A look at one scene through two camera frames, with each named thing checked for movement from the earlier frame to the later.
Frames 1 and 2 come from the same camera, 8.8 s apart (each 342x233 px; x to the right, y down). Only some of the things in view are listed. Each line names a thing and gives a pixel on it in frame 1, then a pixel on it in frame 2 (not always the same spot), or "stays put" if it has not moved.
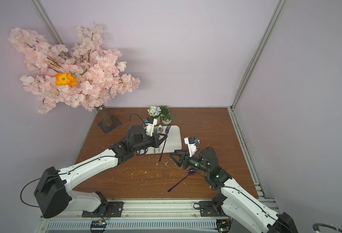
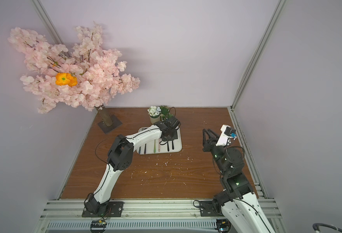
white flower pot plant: [154, 112] stays put
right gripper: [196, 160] → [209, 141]
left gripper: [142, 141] → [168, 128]
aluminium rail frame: [151, 216] stays put
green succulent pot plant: [165, 116] stays put
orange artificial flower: [66, 78] stays put
